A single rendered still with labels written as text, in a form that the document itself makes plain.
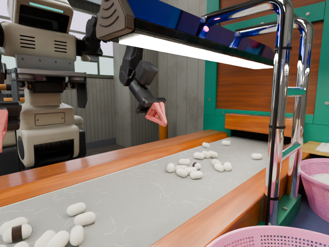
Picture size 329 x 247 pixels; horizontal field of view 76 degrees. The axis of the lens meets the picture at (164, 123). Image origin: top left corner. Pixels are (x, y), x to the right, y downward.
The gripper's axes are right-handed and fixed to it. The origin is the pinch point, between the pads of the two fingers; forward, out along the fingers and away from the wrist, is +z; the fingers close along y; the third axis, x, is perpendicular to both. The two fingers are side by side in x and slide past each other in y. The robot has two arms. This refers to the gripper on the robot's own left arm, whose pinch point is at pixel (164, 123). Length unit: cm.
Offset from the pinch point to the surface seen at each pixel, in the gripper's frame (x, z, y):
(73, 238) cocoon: -4.6, 22.1, -37.6
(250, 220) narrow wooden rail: -12.8, 34.4, -12.8
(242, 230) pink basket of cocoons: -16.5, 34.0, -21.0
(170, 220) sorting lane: -6.8, 26.9, -23.2
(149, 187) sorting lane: 1.0, 17.5, -17.6
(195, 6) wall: -3, -212, 223
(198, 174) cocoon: -3.5, 20.5, -5.6
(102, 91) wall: 176, -230, 136
